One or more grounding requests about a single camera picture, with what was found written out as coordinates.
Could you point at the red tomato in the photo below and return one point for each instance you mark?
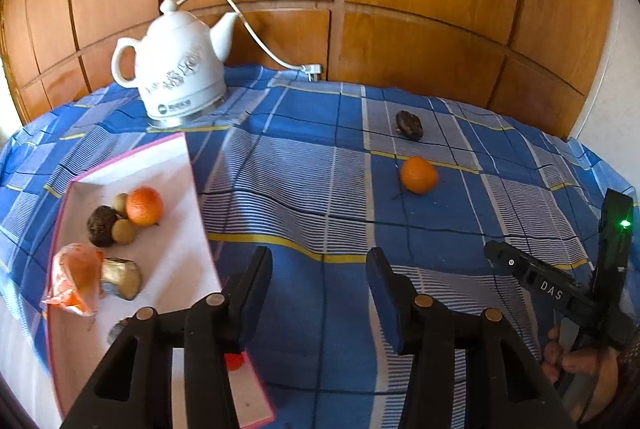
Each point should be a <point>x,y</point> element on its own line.
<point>234,361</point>

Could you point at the dark brown wrinkled fruit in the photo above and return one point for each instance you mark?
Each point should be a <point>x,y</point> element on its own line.
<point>409,124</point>

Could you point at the white ceramic electric kettle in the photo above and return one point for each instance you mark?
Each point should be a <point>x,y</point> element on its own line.
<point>175,59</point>

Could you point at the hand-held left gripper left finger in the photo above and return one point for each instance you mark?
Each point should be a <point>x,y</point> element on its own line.
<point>250,304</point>

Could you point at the orange net bag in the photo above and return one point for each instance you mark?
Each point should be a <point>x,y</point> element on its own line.
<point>75,274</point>

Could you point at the small tan round fruit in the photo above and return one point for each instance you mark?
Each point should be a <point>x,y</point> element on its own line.
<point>120,204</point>

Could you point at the orange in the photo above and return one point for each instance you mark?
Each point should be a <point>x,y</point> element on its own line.
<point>144,206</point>
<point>419,175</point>

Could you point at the white tray with pink rim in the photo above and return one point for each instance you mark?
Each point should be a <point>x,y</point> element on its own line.
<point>165,229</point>

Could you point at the pear with gold foil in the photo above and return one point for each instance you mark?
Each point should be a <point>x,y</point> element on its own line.
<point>125,279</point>

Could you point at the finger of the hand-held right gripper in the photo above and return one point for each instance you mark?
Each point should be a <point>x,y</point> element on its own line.
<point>505,256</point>

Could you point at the blue checked tablecloth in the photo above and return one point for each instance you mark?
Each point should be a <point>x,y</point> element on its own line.
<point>325,189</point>

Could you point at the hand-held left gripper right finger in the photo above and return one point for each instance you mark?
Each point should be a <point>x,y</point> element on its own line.
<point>385,314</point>

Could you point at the person's right hand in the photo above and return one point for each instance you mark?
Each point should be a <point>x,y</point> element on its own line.
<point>590,366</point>

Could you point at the dark round fruit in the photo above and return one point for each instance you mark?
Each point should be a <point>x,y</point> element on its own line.
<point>102,225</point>

